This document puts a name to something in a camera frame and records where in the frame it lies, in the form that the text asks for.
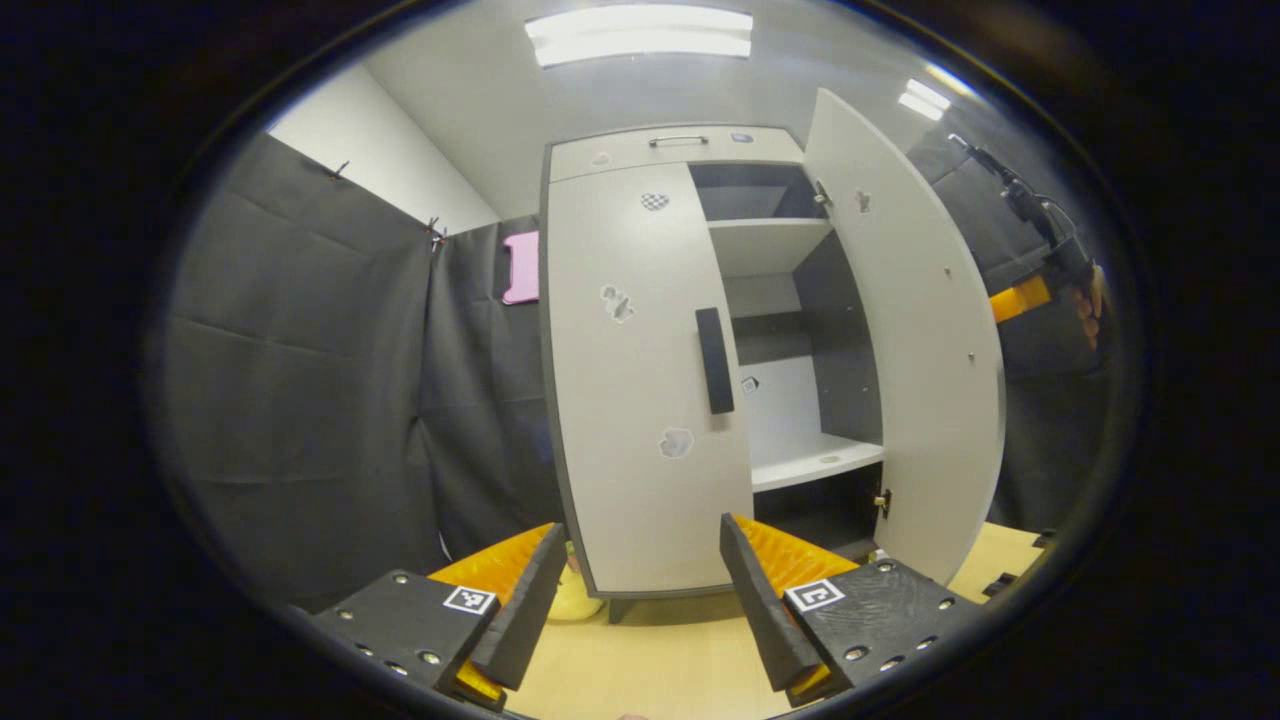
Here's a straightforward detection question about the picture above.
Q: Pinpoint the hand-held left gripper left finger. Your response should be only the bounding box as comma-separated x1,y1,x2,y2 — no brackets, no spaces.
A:
310,520,569,713

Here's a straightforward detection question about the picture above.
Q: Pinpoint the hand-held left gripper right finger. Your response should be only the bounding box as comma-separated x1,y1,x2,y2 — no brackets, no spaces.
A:
720,512,986,708

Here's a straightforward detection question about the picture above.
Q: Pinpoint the grey shoe cabinet door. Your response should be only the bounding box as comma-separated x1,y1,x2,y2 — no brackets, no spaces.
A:
803,88,1007,587
545,163,757,598

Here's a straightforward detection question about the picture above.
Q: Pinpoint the black door handle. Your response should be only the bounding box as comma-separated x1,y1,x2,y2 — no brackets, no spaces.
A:
696,307,737,416

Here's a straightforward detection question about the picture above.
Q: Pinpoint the grey double-door shoe cabinet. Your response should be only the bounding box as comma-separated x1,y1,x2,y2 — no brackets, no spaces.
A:
540,88,1007,626

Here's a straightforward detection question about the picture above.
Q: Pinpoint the grey cabinet shelf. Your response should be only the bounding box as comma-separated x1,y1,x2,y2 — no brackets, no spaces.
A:
750,433,887,494
707,217,835,280

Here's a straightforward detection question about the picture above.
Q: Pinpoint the yellow soft toy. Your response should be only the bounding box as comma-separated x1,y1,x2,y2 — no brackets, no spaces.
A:
548,545,607,622

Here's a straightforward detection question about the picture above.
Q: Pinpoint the small ceiling light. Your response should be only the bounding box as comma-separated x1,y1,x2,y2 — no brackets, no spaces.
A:
896,77,953,123

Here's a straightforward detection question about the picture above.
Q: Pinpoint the large ceiling light panel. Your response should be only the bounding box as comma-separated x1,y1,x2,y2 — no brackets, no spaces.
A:
524,4,755,70

